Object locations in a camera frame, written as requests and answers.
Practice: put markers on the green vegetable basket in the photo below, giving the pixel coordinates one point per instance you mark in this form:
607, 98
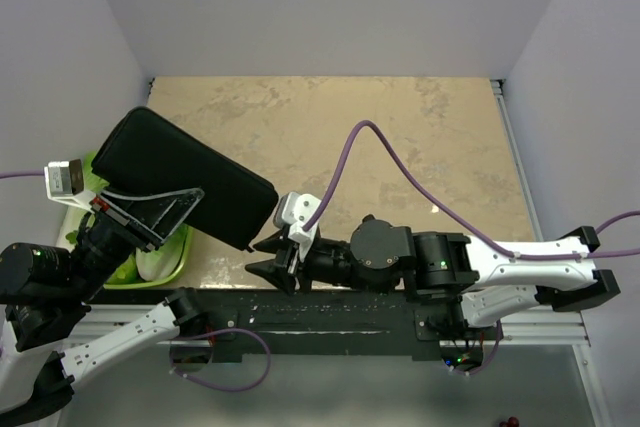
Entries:
126, 276

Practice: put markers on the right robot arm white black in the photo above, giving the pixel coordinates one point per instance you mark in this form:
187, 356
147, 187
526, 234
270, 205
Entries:
439, 268

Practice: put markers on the black zip tool case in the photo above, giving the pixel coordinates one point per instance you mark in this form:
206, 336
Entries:
147, 154

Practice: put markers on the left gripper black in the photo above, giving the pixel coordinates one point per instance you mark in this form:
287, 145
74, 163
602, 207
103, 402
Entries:
151, 220

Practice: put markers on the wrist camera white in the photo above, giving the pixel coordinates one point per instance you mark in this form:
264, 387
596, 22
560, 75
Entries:
64, 181
294, 210

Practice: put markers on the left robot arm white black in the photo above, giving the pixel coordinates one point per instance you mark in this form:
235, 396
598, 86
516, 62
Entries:
46, 292

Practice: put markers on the napa cabbage toy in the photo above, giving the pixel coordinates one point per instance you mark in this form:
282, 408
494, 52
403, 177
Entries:
68, 231

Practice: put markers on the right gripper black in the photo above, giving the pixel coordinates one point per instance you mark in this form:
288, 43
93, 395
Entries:
288, 263

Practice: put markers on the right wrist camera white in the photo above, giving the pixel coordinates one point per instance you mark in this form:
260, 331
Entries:
294, 210

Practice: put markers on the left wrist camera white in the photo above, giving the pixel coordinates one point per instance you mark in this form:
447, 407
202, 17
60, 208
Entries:
64, 181

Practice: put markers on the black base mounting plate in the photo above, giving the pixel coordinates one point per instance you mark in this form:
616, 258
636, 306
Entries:
324, 323

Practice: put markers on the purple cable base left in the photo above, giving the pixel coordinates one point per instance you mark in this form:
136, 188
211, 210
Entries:
209, 335

